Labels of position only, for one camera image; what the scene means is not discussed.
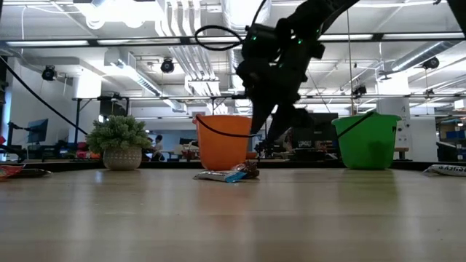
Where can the black aluminium table frame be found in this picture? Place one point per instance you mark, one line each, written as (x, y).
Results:
(164, 164)

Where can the background black metal frame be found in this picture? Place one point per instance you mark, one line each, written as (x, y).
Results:
(145, 97)

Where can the green plant in white pot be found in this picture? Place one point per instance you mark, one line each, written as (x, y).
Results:
(120, 138)

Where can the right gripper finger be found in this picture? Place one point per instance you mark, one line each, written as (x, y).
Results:
(262, 116)
(284, 122)

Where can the large black monitor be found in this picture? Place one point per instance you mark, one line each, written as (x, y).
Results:
(324, 127)

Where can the black overhead rig beam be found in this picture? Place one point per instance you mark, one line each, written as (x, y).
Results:
(145, 39)

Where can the small dark chocolate bar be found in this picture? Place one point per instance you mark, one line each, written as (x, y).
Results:
(34, 173)

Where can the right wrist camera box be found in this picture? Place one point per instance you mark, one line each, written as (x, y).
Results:
(251, 74)

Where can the thin hanging pole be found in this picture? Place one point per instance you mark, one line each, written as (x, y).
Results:
(348, 72)

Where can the brown Snickers bar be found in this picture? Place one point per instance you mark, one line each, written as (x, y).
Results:
(249, 169)

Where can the red Skittles candy bag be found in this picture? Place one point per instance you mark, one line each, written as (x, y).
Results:
(9, 171)

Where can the green plastic bucket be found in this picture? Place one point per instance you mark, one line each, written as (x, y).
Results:
(367, 149)

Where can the person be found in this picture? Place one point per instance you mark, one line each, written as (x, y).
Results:
(158, 145)

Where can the black ceiling spotlight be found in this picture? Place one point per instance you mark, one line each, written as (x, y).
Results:
(431, 62)
(360, 90)
(49, 72)
(167, 65)

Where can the small black monitor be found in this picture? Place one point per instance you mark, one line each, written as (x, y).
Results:
(38, 130)

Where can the white blue Hershey's bar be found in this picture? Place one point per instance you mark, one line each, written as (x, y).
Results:
(448, 170)
(218, 176)

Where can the small background robot arm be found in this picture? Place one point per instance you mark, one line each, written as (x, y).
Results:
(264, 149)

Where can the orange plastic bucket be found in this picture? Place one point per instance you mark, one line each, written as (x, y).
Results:
(222, 149)

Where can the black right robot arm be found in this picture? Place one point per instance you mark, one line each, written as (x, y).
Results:
(313, 14)

